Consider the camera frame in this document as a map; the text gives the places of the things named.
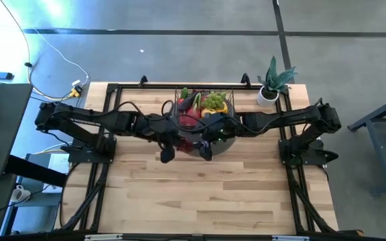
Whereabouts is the white floor cable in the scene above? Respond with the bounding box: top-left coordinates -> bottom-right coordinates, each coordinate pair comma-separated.
31,28 -> 90,86

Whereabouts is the white mug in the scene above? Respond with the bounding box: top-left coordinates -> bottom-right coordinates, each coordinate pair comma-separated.
10,184 -> 32,204

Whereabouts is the white paper sheet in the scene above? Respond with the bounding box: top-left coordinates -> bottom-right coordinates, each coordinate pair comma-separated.
42,153 -> 70,194

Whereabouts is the large pink dragon fruit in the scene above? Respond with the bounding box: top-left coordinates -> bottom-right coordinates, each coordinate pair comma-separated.
179,92 -> 203,127

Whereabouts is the black desk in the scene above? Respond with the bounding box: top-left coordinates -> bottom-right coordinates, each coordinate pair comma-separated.
0,83 -> 68,188

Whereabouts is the thin floor cable with plug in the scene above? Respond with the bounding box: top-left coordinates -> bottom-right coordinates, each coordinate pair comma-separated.
0,0 -> 80,101

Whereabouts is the grey metal cart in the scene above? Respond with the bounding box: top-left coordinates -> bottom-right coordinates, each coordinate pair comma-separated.
348,90 -> 386,197

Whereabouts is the black aluminium frame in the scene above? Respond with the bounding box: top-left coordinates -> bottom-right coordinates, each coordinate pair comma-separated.
54,72 -> 365,241

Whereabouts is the purple eggplant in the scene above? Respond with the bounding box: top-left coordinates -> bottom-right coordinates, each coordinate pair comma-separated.
178,92 -> 199,113

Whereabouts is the grey round mat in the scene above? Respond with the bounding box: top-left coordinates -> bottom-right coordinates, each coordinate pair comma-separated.
167,93 -> 241,159

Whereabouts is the white metal bar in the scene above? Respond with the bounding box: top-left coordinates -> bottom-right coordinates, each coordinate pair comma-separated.
272,235 -> 310,241
84,234 -> 123,241

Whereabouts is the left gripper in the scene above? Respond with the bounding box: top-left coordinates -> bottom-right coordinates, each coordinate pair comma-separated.
137,114 -> 180,164

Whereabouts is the green grape bunch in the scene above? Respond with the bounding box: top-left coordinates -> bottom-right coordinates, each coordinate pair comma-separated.
201,92 -> 226,110

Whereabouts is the black wire basket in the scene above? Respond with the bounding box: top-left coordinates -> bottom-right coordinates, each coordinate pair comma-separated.
172,86 -> 236,133

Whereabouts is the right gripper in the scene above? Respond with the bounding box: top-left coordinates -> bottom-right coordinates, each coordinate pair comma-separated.
198,113 -> 239,162

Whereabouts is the potted plant white pot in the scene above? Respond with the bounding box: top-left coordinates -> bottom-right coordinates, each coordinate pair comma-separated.
257,56 -> 298,108

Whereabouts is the yellow power plug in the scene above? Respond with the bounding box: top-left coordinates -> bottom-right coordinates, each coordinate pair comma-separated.
69,79 -> 84,98

